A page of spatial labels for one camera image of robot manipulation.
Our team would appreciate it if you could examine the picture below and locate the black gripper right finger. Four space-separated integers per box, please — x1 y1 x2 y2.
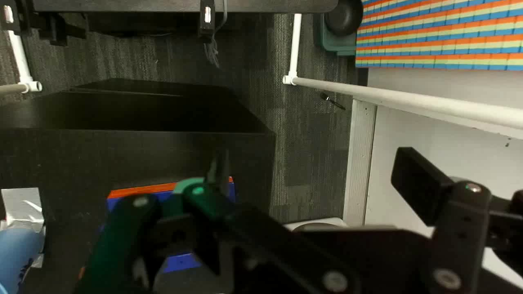
391 146 523 294

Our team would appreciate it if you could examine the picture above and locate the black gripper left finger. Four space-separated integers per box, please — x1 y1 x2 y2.
76 154 362 294

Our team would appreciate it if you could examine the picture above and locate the blue cup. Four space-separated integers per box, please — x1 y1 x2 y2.
0 226 46 294

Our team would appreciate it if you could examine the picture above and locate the blue block toy orange edge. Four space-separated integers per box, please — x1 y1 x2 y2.
105 175 238 275

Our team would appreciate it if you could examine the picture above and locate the white panel cabinet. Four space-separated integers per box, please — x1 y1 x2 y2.
342 69 523 227

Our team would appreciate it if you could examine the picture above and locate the black cabinet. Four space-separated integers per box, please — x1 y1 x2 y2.
0 79 277 294

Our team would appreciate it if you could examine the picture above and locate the colourful striped panel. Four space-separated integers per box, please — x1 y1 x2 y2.
355 0 523 74

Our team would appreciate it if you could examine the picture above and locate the thin white pipe with joint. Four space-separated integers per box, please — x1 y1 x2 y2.
0 4 45 98

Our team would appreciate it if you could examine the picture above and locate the teal box with round disc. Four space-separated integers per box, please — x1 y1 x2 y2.
315 0 365 57

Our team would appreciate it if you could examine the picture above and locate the white pipe frame with joint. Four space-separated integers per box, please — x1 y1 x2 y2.
282 12 523 133

